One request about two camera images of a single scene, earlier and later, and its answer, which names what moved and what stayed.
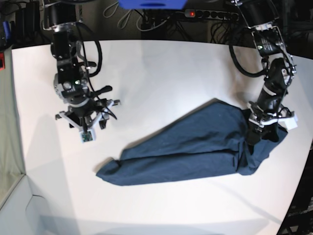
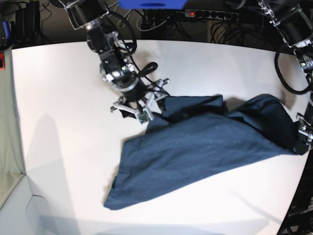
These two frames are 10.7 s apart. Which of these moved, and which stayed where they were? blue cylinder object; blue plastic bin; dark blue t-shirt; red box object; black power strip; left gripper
Moved: dark blue t-shirt; left gripper
Stayed: black power strip; blue cylinder object; red box object; blue plastic bin
